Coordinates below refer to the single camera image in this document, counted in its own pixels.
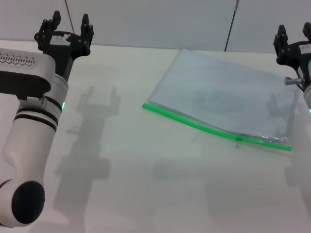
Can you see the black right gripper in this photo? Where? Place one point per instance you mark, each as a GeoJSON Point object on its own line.
{"type": "Point", "coordinates": [300, 58]}

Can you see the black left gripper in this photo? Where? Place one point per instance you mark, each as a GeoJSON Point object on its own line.
{"type": "Point", "coordinates": [63, 51]}

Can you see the clear document bag green zipper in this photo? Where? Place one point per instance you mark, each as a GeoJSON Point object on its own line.
{"type": "Point", "coordinates": [218, 92]}

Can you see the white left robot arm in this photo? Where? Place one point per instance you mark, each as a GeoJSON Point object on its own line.
{"type": "Point", "coordinates": [29, 145]}

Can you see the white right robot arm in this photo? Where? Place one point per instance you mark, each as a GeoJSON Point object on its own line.
{"type": "Point", "coordinates": [308, 97]}

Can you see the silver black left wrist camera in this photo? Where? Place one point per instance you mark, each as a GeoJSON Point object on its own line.
{"type": "Point", "coordinates": [24, 60]}

